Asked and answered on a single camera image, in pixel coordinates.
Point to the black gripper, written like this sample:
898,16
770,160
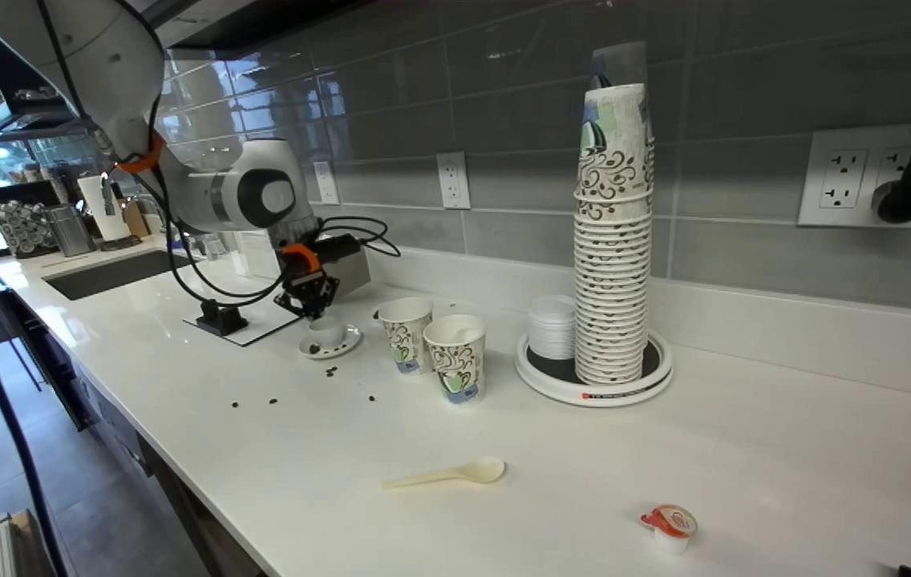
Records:
306,282

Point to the white tea cup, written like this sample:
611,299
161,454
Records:
321,330

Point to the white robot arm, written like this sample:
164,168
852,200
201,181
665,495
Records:
108,64

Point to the patterned paper cup rear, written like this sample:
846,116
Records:
400,323

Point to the patterned paper cup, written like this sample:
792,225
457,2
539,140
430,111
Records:
400,323
457,354

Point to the patterned paper cup front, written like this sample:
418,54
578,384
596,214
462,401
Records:
457,354

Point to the round cup holder tray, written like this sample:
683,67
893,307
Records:
596,382

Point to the tall paper cup stack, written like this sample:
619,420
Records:
612,221

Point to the white tray with black object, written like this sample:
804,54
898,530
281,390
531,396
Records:
241,322

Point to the stack of white lids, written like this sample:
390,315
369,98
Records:
550,327

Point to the white plastic spoon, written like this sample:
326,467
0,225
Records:
473,471

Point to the white double outlet with plug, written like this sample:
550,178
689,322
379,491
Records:
843,172

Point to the white wall outlet far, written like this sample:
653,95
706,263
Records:
454,181

